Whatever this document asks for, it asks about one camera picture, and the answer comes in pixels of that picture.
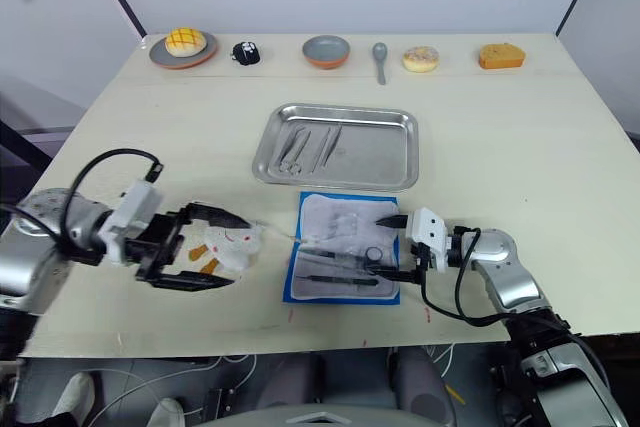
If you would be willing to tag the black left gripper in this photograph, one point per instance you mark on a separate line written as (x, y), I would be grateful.
(172, 247)

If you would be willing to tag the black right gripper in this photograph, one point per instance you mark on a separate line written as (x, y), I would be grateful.
(421, 262)

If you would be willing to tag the steel surgical scissors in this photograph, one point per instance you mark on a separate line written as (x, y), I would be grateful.
(325, 253)

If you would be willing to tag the blue surgical instrument pack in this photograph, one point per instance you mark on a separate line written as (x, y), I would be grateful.
(325, 217)

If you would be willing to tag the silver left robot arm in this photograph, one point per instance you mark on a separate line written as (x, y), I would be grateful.
(30, 267)

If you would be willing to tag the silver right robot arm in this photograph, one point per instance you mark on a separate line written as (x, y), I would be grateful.
(510, 277)

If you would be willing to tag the metal tray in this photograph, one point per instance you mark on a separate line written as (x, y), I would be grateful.
(370, 157)

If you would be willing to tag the orange tape strip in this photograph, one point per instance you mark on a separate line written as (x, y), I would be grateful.
(210, 266)
(196, 253)

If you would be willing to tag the clear plastic pouch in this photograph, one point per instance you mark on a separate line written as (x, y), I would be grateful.
(347, 224)

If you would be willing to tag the thin white swab stick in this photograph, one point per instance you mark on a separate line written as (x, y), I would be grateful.
(285, 235)

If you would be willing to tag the steel tweezers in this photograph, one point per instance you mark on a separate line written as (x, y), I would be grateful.
(325, 152)

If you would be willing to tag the grey rounded shape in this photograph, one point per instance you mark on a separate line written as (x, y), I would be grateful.
(422, 392)
(290, 387)

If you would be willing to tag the white shoe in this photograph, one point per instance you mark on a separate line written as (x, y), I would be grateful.
(75, 394)
(167, 413)

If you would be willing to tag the sprinkled donut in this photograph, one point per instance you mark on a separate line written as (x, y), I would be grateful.
(421, 58)

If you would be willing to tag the grey spoon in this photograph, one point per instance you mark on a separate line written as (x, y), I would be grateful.
(380, 53)

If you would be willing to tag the grey plate with orange rim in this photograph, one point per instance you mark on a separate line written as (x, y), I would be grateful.
(160, 58)

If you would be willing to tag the small black toy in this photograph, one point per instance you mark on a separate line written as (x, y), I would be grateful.
(246, 53)

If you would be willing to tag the yellow pineapple bun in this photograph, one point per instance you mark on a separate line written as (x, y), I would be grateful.
(186, 42)

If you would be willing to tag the grey bowl with orange outside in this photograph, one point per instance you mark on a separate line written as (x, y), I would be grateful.
(326, 49)

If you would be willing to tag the orange cake slice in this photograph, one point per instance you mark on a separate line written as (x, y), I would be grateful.
(501, 58)

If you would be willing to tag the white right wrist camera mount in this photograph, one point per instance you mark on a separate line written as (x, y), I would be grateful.
(427, 232)

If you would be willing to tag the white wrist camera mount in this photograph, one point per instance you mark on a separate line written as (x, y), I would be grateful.
(132, 207)
(427, 232)

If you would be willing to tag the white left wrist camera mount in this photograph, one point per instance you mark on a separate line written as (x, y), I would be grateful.
(132, 207)

